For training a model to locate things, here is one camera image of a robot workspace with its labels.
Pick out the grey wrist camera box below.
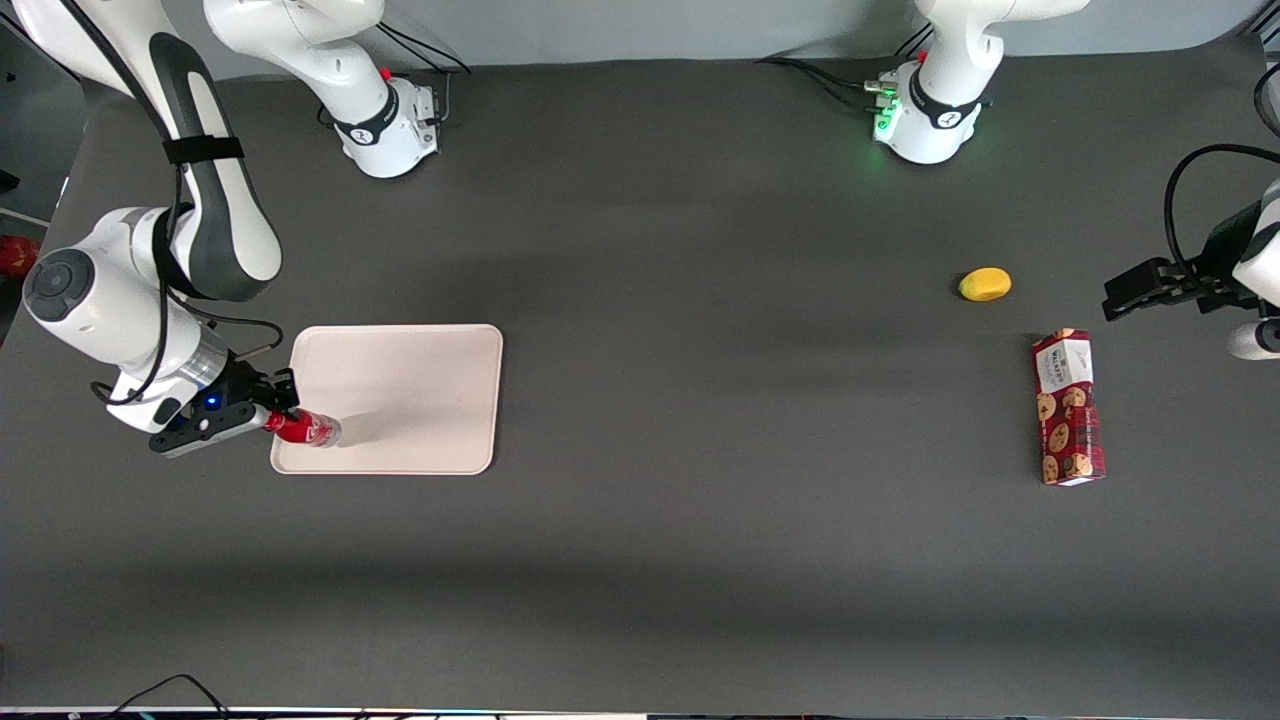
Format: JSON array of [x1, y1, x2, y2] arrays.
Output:
[[149, 395, 273, 459], [1228, 318, 1280, 362]]

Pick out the black base cables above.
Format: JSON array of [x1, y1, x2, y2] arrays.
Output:
[[375, 20, 471, 131], [757, 25, 933, 113]]

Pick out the red object beside table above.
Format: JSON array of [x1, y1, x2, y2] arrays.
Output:
[[0, 235, 41, 281]]

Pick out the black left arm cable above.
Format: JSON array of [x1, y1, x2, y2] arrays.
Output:
[[1163, 143, 1280, 301]]

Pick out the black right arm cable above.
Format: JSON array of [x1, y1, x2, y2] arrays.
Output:
[[60, 0, 285, 408]]

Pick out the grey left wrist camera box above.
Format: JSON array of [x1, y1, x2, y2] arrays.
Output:
[[1228, 318, 1280, 362]]

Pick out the white rectangular plastic tray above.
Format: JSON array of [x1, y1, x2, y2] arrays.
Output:
[[270, 324, 504, 476]]

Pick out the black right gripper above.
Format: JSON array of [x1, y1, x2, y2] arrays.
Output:
[[222, 362, 300, 413]]

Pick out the yellow lemon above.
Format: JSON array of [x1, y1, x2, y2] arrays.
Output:
[[958, 267, 1013, 303]]

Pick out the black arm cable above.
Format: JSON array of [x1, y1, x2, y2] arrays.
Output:
[[60, 0, 285, 408], [1163, 143, 1280, 301]]

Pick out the red coke bottle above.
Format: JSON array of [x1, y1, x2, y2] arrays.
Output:
[[262, 407, 343, 448]]

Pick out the thin black table-edge cable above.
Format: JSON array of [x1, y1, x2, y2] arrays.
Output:
[[100, 674, 233, 720]]

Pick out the black left base cables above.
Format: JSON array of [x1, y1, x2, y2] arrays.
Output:
[[757, 25, 933, 113]]

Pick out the red cookie box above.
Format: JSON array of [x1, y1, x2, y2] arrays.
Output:
[[1031, 328, 1108, 488]]

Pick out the black right base cables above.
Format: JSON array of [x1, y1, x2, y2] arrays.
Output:
[[375, 20, 471, 131]]

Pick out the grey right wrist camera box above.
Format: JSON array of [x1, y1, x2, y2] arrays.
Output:
[[149, 395, 273, 459]]

